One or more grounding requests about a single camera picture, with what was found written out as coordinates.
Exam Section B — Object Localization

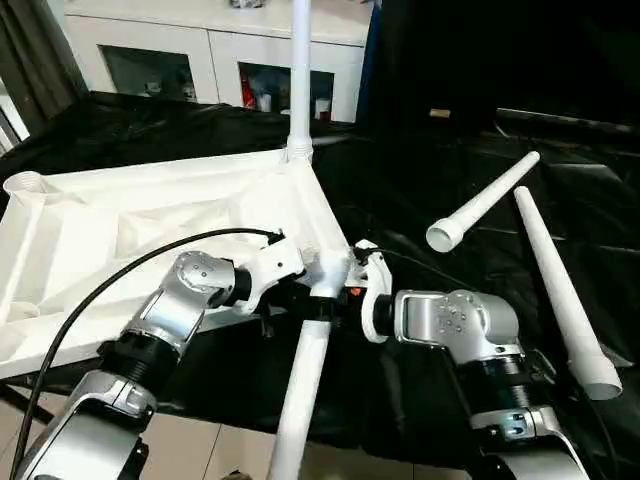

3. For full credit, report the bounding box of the white plastic table leg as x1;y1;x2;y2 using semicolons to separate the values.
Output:
425;151;542;253
513;186;623;402
266;252;349;480
285;0;315;166

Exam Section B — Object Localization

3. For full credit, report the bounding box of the white plastic table top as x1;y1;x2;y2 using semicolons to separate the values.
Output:
0;145;363;381

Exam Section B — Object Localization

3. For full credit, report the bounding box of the black work mat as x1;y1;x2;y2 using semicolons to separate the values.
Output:
0;90;640;471

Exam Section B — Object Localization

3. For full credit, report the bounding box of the white glass-door cabinet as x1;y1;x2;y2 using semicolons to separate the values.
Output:
45;0;373;123

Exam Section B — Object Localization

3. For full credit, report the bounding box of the black stand leg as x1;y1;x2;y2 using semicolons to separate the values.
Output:
0;385;56;426

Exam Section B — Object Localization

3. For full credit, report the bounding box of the black backdrop cloth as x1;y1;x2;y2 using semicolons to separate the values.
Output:
360;0;640;131

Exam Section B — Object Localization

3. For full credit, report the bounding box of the grey curtain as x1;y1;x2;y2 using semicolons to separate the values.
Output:
0;0;91;136

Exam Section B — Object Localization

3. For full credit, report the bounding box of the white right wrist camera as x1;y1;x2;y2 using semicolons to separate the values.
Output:
350;240;395;345

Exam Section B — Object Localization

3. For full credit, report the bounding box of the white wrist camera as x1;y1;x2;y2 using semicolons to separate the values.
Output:
222;240;307;319
350;240;395;345

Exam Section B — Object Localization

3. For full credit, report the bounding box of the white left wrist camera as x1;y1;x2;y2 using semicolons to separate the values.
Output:
222;240;307;319

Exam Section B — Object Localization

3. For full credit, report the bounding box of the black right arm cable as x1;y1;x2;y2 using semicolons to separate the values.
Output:
372;248;471;296

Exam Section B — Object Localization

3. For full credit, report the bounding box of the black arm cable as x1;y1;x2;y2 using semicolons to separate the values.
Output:
8;228;285;480
372;248;471;296

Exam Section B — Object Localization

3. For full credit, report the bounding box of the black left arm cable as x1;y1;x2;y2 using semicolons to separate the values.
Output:
8;228;285;480

